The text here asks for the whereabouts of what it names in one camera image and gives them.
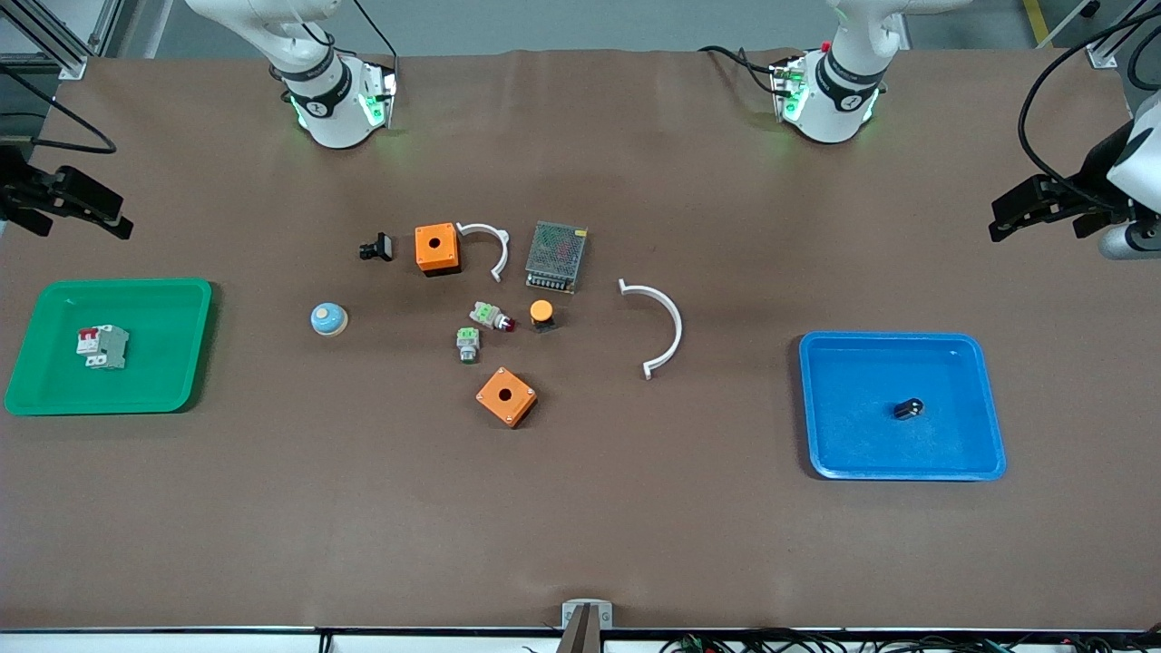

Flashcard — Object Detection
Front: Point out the grey red circuit breaker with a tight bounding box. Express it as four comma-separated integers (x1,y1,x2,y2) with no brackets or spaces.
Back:
76,325,130,370

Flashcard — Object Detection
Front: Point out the green plastic tray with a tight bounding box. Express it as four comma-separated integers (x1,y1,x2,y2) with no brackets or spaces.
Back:
5,278,214,417

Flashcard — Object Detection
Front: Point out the blue plastic tray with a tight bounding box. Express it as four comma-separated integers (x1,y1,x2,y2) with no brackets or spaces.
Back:
798,331,1008,482

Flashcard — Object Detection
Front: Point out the orange button box upright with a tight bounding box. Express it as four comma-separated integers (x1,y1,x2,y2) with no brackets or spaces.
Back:
415,222,462,278

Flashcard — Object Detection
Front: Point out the orange button box flat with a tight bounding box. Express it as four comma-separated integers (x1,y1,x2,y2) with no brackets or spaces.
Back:
475,366,538,429

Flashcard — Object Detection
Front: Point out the metal mesh power supply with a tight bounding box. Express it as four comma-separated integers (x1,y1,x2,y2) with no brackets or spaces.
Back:
526,220,589,294

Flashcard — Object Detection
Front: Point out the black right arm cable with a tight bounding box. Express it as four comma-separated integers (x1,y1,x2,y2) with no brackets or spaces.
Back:
0,63,119,155

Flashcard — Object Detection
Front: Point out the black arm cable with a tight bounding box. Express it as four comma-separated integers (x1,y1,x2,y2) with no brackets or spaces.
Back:
1018,5,1161,205
0,63,119,155

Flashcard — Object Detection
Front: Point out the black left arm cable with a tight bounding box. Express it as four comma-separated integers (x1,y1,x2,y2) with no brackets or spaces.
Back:
1018,5,1161,205

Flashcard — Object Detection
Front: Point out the aluminium frame profile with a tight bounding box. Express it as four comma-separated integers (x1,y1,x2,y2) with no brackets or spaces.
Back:
1087,0,1161,69
0,0,123,81

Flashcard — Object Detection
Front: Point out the black left base cable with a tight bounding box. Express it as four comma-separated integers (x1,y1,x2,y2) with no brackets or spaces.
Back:
698,45,785,96

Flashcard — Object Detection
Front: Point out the black base cable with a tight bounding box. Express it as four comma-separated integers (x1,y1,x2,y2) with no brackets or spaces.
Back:
349,0,400,73
698,45,785,96

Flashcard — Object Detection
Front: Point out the black right base cable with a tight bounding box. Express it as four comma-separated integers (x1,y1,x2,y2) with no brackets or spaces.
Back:
349,0,400,73

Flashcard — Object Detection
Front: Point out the large white half-ring clamp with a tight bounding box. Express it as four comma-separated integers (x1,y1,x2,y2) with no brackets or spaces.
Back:
619,278,684,380

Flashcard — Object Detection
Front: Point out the small white half-ring clamp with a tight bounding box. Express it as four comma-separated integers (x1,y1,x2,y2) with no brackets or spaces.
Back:
456,222,511,284

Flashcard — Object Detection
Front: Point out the grey metal table bracket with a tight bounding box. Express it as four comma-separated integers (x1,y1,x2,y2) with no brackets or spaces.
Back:
561,599,614,629

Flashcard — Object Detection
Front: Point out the dark camera mount pole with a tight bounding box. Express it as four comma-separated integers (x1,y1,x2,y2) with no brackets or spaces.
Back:
555,603,604,653

